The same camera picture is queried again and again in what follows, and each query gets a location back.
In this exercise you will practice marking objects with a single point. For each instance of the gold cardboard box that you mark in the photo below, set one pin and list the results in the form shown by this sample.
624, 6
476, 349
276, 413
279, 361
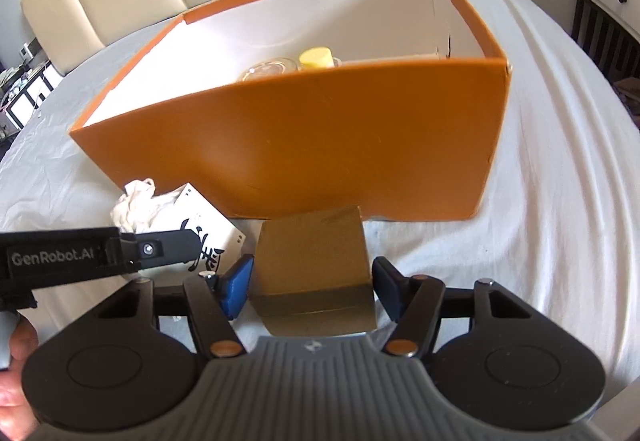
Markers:
310, 261

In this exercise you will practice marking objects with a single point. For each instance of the white box with black calligraphy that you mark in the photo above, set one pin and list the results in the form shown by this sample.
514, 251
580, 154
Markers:
200, 211

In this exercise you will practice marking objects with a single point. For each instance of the orange cardboard box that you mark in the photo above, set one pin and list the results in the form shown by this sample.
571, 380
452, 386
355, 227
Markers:
300, 136

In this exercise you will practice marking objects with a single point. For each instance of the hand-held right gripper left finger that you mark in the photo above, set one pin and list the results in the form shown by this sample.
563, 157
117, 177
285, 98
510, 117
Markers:
235, 286

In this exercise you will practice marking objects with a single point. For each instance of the crumpled white tissue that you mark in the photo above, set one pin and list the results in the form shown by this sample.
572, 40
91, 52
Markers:
140, 211

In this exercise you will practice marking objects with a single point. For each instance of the white storage shelf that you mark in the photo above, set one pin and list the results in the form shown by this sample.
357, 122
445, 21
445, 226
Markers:
30, 91

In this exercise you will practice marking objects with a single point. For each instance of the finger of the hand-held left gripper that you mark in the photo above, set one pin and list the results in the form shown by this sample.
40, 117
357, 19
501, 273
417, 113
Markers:
175, 243

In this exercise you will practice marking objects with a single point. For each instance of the person's left hand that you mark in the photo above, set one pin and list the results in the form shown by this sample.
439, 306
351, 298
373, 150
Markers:
22, 341

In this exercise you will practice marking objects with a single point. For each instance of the yellow bottle with white label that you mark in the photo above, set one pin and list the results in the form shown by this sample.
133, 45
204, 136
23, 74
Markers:
316, 58

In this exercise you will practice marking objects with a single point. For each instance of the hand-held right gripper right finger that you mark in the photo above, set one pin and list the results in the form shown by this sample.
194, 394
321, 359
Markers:
392, 286

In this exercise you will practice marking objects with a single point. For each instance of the clear round plastic container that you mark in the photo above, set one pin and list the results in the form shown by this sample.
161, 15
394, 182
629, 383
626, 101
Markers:
270, 69

